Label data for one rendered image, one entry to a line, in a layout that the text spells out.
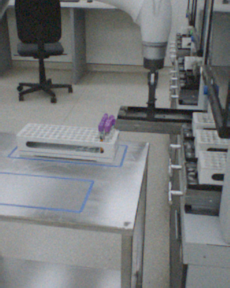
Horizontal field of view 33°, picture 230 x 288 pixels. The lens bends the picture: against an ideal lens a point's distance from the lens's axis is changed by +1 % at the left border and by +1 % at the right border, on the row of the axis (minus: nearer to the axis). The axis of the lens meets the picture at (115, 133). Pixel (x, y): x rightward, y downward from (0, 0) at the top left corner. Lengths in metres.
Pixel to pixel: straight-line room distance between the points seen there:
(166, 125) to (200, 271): 0.61
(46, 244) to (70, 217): 1.22
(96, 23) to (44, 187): 4.14
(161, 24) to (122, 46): 3.72
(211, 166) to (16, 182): 0.52
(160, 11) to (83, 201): 0.69
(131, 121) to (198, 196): 0.51
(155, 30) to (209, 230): 0.67
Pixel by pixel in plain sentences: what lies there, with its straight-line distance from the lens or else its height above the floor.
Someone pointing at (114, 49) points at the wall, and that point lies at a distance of 5.08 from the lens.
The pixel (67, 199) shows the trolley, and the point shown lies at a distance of 0.98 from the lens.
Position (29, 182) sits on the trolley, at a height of 0.82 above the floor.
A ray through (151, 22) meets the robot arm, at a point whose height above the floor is 1.17.
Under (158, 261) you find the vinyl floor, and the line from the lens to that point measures 2.04.
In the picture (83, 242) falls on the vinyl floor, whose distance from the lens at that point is 2.13.
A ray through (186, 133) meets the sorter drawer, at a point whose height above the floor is 0.82.
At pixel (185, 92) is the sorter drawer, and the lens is 1.85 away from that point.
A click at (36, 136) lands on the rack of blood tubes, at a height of 0.88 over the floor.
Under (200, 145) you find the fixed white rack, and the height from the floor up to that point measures 0.86.
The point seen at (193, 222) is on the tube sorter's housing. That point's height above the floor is 0.73.
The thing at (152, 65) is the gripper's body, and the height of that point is 1.02.
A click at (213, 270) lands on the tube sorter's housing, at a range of 1.07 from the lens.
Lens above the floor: 1.37
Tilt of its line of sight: 24 degrees down
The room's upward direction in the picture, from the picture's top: 1 degrees clockwise
